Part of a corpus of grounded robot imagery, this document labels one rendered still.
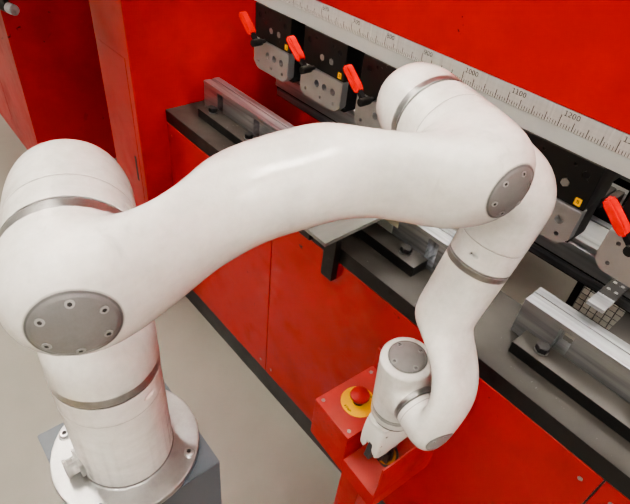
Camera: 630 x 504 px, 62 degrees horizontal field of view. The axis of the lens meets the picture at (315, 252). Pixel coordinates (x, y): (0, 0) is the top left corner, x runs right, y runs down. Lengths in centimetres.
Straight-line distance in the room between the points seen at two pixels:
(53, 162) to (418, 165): 33
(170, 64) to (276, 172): 138
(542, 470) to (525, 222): 65
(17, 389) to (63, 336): 177
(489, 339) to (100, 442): 79
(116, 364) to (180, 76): 140
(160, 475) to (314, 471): 118
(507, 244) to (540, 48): 39
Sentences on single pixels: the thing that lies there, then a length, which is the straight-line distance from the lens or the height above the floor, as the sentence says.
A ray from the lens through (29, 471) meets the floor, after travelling 202.
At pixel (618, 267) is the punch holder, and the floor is 115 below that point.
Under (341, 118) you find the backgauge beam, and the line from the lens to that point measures 172.
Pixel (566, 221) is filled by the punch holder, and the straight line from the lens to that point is 101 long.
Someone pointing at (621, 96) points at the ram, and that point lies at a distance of 93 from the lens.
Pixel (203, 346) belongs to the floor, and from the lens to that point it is 219.
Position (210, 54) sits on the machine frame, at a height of 103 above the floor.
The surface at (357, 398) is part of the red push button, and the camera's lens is 108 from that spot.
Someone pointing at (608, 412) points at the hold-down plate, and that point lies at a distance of 112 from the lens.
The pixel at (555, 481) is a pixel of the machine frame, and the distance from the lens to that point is 121.
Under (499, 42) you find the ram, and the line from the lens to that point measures 101.
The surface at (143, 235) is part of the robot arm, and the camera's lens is 43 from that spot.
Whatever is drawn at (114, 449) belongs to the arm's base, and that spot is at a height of 110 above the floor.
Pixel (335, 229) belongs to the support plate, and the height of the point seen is 100.
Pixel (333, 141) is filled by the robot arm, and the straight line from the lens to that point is 49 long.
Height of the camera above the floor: 169
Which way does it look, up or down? 40 degrees down
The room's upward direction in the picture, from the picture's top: 7 degrees clockwise
